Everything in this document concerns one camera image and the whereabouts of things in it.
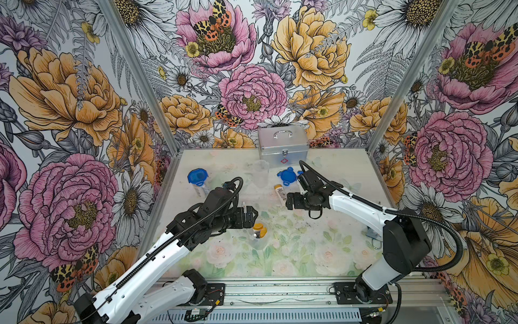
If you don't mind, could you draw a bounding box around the white bottle teal label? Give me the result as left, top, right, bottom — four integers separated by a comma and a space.
252, 223, 267, 240

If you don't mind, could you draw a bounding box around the clear plastic cup back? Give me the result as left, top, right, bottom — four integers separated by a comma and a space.
252, 159, 270, 188

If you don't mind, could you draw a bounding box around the silver metal first-aid case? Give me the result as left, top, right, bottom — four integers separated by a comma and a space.
258, 126, 310, 167

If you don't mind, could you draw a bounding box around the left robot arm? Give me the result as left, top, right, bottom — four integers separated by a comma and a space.
74, 187, 258, 323

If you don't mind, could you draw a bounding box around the white bottle back label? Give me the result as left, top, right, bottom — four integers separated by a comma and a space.
274, 184, 287, 205

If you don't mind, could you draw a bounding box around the clear packet right edge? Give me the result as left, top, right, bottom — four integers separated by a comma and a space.
364, 227, 383, 250

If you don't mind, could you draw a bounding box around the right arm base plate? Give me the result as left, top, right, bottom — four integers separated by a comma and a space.
331, 282, 393, 305

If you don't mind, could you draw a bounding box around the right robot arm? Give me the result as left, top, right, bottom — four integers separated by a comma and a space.
285, 170, 432, 294

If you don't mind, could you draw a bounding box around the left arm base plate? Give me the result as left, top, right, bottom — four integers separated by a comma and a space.
182, 282, 226, 306

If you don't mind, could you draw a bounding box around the blue lid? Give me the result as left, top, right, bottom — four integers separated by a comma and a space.
187, 168, 209, 187
277, 167, 299, 186

